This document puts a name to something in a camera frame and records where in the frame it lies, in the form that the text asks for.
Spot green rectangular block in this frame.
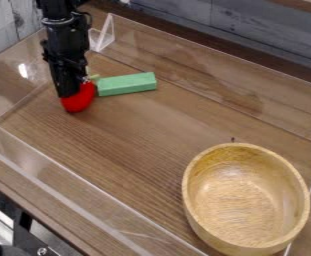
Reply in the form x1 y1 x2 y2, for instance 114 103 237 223
97 72 158 97

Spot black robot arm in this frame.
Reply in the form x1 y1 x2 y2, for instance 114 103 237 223
37 0 93 98

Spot red plush strawberry toy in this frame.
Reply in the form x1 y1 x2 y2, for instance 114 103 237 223
59 79 98 113

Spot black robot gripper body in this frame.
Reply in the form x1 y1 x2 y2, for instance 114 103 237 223
42 14 91 72

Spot light wooden bowl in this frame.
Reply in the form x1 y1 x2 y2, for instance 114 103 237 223
182 143 310 256

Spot clear acrylic table enclosure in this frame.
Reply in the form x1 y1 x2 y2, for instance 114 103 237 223
0 17 311 256

